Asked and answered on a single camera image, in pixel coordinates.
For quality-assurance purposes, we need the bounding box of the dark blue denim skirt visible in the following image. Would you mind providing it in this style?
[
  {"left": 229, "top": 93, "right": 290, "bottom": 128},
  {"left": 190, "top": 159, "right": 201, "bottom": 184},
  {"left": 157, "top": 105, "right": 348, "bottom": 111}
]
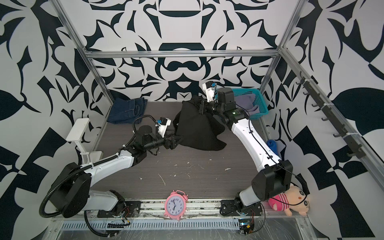
[{"left": 107, "top": 98, "right": 148, "bottom": 125}]

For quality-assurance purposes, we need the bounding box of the black garment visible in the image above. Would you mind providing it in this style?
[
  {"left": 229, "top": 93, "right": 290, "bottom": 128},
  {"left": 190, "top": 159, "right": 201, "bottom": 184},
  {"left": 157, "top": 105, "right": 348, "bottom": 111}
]
[{"left": 173, "top": 96, "right": 227, "bottom": 151}]

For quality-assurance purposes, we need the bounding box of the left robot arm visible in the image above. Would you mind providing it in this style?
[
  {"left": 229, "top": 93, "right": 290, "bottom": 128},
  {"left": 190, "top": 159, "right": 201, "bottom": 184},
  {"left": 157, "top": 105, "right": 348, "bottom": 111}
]
[{"left": 39, "top": 125, "right": 183, "bottom": 218}]

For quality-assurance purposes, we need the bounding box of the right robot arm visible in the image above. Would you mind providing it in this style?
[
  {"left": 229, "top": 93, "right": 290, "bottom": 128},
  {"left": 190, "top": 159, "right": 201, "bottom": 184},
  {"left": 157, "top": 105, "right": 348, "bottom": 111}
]
[{"left": 200, "top": 86, "right": 293, "bottom": 213}]

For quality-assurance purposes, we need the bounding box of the lavender garment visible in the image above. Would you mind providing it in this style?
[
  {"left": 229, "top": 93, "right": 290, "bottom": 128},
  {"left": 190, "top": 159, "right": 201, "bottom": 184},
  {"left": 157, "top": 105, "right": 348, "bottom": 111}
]
[{"left": 235, "top": 94, "right": 260, "bottom": 116}]

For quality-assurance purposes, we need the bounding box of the teal plastic basket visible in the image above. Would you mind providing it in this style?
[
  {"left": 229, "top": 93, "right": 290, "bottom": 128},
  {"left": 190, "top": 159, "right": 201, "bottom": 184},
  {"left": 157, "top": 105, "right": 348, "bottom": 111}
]
[{"left": 232, "top": 89, "right": 269, "bottom": 120}]

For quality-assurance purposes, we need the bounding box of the bright blue cloth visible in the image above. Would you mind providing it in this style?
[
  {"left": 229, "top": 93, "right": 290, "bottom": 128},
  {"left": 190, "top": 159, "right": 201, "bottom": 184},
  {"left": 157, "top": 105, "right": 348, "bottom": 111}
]
[{"left": 267, "top": 140, "right": 279, "bottom": 155}]

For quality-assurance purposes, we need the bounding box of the white box on stand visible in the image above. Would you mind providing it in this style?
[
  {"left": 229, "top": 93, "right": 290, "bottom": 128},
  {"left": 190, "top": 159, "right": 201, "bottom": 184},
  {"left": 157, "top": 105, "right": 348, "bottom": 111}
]
[{"left": 66, "top": 118, "right": 103, "bottom": 164}]

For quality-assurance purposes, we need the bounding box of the pink alarm clock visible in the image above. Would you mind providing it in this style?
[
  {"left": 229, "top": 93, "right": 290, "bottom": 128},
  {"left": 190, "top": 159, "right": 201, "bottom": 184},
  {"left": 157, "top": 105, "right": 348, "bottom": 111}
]
[{"left": 165, "top": 190, "right": 189, "bottom": 221}]

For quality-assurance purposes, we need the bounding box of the pink plush pig toy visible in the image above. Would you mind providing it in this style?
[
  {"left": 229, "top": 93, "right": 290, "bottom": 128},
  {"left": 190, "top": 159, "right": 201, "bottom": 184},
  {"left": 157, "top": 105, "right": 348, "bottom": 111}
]
[{"left": 268, "top": 184, "right": 310, "bottom": 217}]

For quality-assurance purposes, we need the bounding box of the small green circuit board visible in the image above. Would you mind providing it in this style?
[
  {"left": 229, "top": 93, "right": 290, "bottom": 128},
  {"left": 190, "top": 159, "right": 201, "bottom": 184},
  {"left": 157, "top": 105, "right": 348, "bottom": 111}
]
[{"left": 239, "top": 219, "right": 255, "bottom": 235}]

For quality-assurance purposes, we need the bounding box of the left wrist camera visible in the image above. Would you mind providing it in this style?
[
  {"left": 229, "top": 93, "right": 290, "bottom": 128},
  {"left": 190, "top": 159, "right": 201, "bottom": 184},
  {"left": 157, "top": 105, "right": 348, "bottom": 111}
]
[{"left": 156, "top": 117, "right": 172, "bottom": 138}]

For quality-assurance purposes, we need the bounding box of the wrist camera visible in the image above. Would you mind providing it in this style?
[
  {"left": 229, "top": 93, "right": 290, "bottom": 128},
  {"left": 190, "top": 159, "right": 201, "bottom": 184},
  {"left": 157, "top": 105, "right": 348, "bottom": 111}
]
[
  {"left": 156, "top": 117, "right": 172, "bottom": 138},
  {"left": 203, "top": 81, "right": 217, "bottom": 103}
]

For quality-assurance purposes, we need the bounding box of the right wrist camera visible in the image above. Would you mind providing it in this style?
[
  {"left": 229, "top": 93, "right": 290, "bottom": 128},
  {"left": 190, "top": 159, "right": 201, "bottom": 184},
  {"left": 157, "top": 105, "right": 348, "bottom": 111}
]
[{"left": 203, "top": 81, "right": 217, "bottom": 103}]

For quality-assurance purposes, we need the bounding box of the black corrugated cable hose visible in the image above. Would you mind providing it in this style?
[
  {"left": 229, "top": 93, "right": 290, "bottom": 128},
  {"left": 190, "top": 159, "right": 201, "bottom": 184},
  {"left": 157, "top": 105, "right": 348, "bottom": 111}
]
[{"left": 38, "top": 114, "right": 160, "bottom": 238}]

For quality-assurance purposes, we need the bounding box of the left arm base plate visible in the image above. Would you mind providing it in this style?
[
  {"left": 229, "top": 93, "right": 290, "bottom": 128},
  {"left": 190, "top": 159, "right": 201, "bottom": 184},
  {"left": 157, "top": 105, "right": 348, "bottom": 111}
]
[{"left": 97, "top": 201, "right": 142, "bottom": 218}]

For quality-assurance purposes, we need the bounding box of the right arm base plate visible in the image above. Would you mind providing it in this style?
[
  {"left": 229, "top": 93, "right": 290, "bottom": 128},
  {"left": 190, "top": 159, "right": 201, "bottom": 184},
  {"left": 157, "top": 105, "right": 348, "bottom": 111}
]
[{"left": 220, "top": 198, "right": 263, "bottom": 216}]

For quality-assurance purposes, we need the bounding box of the white slotted cable duct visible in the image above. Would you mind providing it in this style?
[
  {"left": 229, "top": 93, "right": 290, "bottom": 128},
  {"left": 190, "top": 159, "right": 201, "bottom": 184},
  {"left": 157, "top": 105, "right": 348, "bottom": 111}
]
[{"left": 58, "top": 218, "right": 241, "bottom": 232}]

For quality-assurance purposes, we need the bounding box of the black coat hook rail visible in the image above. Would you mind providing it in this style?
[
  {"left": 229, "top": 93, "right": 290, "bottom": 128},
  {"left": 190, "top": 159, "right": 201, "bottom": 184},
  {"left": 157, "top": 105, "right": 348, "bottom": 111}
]
[{"left": 297, "top": 71, "right": 367, "bottom": 159}]

